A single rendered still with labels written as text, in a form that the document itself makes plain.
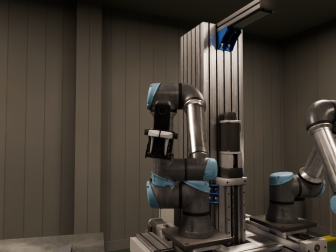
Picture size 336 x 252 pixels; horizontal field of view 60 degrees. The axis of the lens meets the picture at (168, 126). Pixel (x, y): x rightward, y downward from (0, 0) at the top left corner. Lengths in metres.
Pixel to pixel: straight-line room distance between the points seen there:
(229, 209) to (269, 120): 3.92
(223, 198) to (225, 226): 0.13
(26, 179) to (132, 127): 1.43
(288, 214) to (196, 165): 0.71
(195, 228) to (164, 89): 0.58
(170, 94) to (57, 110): 2.70
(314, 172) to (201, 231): 0.63
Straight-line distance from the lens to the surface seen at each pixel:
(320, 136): 1.30
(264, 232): 1.64
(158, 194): 1.23
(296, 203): 4.85
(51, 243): 1.25
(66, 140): 3.79
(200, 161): 0.98
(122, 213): 4.05
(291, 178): 1.55
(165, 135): 0.70
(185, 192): 1.23
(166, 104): 0.81
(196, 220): 1.25
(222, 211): 1.45
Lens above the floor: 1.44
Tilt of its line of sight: 2 degrees up
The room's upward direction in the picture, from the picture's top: straight up
